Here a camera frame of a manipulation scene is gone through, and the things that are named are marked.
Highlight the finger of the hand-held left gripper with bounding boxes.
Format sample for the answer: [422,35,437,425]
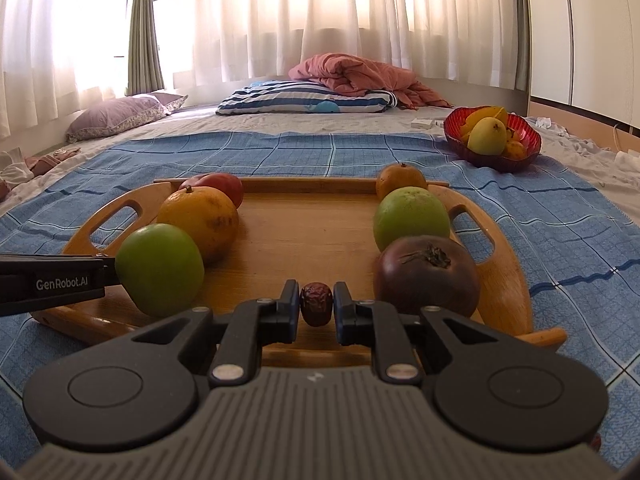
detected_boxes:
[95,255,119,292]

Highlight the dark purple tomato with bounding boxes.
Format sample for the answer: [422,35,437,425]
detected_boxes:
[373,235,481,318]

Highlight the blue checked blanket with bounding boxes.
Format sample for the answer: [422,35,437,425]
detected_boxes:
[0,132,640,456]

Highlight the small deep orange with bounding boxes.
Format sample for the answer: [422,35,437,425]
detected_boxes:
[375,162,429,201]

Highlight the blue striped pillow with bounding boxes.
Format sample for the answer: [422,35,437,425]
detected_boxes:
[216,80,399,116]

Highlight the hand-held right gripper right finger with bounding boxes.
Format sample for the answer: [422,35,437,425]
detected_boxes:
[333,281,506,386]

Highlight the yellow pear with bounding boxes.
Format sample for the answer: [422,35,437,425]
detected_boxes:
[467,116,508,156]

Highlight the white sheer curtain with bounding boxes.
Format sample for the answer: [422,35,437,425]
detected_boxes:
[0,0,526,141]

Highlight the wooden tray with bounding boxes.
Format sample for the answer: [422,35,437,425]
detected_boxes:
[30,176,568,368]

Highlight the yellow starfruit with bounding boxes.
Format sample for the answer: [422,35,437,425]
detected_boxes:
[460,105,508,133]

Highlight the red tomato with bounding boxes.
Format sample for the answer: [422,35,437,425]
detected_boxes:
[178,172,244,209]

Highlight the speckled green apple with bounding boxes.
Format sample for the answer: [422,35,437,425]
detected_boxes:
[373,186,452,253]

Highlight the white wardrobe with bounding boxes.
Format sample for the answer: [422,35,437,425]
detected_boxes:
[527,0,640,136]

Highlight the grey-green curtain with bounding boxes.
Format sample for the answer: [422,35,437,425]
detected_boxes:
[126,0,166,96]

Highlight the smooth green apple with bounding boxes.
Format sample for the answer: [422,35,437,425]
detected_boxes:
[115,224,206,317]

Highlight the large orange with stem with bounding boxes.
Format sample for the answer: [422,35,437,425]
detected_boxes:
[157,185,240,265]

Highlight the white crumpled clothes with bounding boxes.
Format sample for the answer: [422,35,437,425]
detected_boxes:
[530,116,640,178]

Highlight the purple pillow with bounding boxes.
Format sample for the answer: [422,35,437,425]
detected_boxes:
[66,92,189,143]

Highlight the white and pink clothes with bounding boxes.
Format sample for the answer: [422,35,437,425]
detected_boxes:
[0,147,81,201]

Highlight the red glass bowl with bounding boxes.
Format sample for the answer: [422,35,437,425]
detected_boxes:
[444,106,543,173]

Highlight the dried red jujube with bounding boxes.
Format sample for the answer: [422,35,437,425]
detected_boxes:
[299,282,334,327]

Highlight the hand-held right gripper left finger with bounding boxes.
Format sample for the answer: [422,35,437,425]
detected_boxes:
[117,280,301,388]

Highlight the pink quilt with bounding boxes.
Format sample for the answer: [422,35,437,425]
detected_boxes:
[289,52,453,110]

